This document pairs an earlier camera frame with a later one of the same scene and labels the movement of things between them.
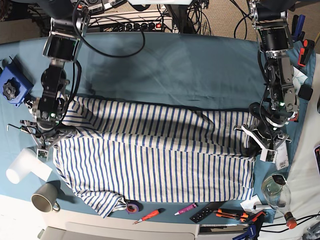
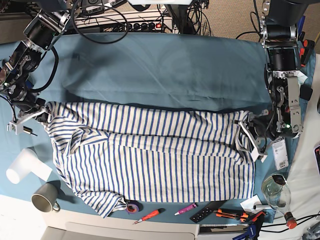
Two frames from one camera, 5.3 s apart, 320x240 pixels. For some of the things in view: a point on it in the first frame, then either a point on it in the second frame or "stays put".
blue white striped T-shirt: [120, 151] stays put
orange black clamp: [305, 52] stays put
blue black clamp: [253, 229] stays put
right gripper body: [45, 135] -> [25, 109]
